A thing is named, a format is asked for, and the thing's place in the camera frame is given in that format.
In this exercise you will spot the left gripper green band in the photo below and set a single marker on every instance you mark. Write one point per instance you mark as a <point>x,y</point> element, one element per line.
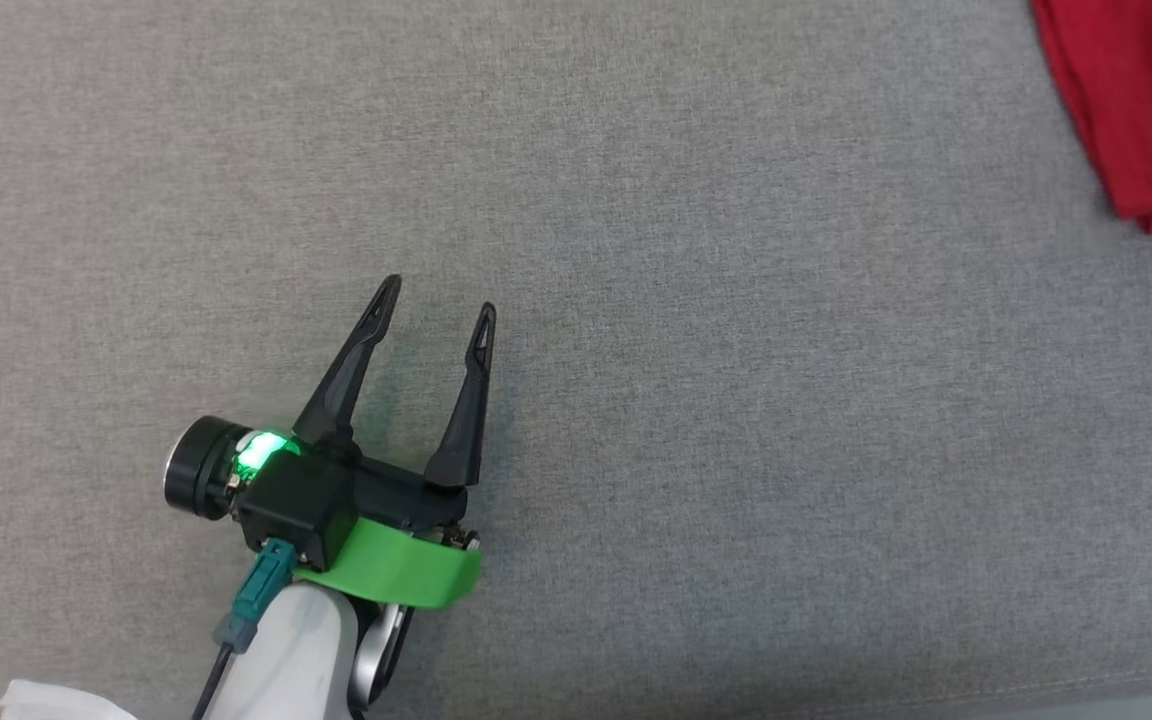
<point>406,565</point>

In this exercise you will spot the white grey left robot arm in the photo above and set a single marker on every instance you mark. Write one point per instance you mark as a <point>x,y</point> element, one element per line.
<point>296,660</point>

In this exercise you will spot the white robot shoulder shell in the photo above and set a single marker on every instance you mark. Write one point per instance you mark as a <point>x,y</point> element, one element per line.
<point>56,705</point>

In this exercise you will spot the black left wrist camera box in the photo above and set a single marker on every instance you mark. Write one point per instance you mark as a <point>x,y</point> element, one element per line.
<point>296,510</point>

